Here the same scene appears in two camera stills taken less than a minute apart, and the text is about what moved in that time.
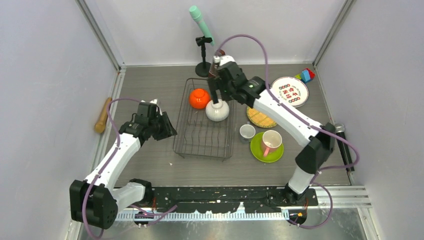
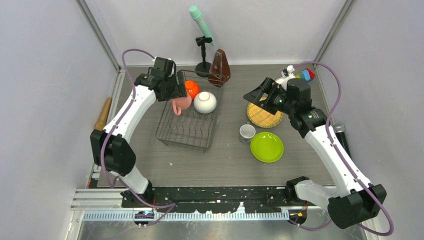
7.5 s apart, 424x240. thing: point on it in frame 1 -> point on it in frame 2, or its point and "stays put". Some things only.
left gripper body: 155,124 -> 173,90
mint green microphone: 195,13 stays put
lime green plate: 256,148 stays put
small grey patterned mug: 247,131 stays put
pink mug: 271,139 -> 181,103
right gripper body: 226,91 -> 277,99
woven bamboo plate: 260,119 stays put
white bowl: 217,112 -> 205,102
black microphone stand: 202,69 stays put
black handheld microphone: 339,129 stays put
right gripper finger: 214,85 -> 252,99
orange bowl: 199,98 -> 192,88
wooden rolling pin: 100,126 stays put
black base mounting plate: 226,199 stays put
